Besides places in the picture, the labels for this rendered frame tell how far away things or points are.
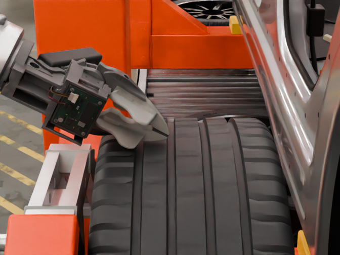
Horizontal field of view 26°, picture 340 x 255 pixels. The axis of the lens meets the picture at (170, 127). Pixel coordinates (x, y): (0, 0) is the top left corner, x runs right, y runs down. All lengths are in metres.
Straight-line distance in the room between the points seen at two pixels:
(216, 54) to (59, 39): 2.07
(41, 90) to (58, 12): 0.45
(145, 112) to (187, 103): 2.79
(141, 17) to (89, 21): 1.99
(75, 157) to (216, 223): 0.29
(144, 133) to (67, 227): 0.19
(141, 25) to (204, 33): 0.28
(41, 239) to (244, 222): 0.23
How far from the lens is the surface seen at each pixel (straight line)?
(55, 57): 0.92
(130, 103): 0.91
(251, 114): 2.90
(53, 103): 0.86
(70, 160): 1.07
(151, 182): 0.88
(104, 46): 1.32
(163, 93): 3.79
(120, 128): 0.93
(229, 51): 3.34
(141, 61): 3.34
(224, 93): 3.80
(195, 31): 3.32
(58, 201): 1.00
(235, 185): 0.88
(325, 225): 1.46
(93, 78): 0.90
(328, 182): 1.40
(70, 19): 1.31
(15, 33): 0.88
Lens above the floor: 1.56
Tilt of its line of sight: 23 degrees down
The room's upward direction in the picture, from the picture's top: straight up
